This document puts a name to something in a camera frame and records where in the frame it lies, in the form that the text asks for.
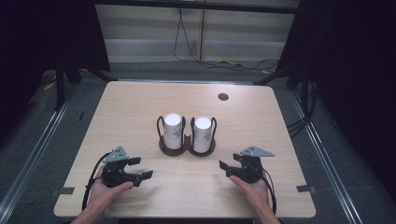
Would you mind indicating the person's left hand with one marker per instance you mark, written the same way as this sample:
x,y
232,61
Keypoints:
x,y
101,196

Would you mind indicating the person's right hand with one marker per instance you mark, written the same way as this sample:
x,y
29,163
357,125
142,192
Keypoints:
x,y
260,196

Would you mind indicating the black curtain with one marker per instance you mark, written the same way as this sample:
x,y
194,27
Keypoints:
x,y
348,77
46,34

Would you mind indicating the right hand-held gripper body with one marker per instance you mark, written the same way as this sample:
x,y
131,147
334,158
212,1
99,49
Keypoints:
x,y
252,169

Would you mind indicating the metal floor rail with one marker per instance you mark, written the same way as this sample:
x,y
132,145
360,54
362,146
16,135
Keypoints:
x,y
34,152
323,155

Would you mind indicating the black metal stand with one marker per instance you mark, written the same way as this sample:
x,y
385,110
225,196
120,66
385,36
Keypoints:
x,y
59,87

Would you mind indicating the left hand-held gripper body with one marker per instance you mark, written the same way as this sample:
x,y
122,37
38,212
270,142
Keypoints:
x,y
115,155

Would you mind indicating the grey tape piece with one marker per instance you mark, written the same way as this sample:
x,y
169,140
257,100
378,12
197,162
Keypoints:
x,y
305,188
66,190

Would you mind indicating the round grey table grommet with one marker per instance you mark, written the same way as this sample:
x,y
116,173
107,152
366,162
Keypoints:
x,y
223,96

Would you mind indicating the dark brown double cup holder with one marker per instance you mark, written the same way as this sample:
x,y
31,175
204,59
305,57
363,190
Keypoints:
x,y
186,146

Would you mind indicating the black stand leg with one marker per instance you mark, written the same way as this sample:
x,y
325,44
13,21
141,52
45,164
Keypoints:
x,y
104,75
274,75

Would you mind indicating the white cup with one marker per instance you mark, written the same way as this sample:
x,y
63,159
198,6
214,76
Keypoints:
x,y
172,130
202,135

